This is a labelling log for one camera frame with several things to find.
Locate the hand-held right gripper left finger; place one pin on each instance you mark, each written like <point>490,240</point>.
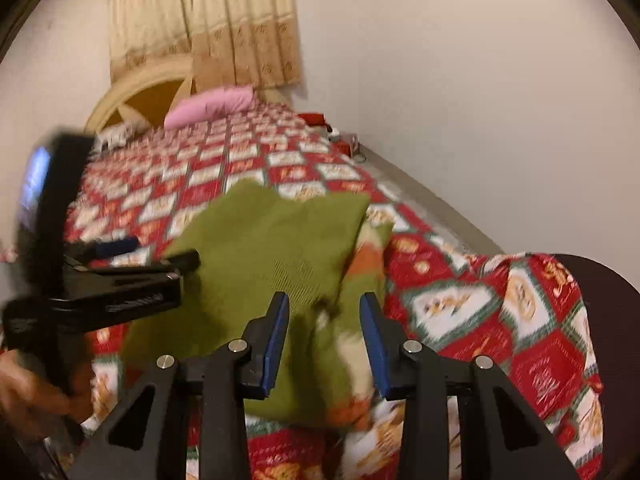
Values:
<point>276,345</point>

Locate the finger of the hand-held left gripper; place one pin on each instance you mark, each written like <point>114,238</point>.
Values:
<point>117,246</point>
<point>175,261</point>

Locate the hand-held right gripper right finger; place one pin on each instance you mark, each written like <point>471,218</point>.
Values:
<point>374,345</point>

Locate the green orange knit garment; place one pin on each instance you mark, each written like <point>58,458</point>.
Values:
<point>280,250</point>

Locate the person's left hand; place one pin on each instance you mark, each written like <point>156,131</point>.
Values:
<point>30,387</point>

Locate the red printed patchwork blanket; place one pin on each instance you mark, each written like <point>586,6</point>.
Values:
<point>500,345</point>

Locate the cream arched headboard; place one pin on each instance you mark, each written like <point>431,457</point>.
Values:
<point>135,97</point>

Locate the pink pillow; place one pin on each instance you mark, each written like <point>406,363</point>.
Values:
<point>210,106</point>

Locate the small red object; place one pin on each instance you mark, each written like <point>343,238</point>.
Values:
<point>315,119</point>

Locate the small grey metal object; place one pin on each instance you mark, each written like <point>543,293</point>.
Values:
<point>356,146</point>

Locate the small white object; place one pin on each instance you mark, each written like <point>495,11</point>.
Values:
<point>335,134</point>

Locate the dark rounded chair back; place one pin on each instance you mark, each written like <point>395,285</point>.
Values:
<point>612,350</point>

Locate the beige patterned curtain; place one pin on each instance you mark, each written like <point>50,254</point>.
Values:
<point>200,20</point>

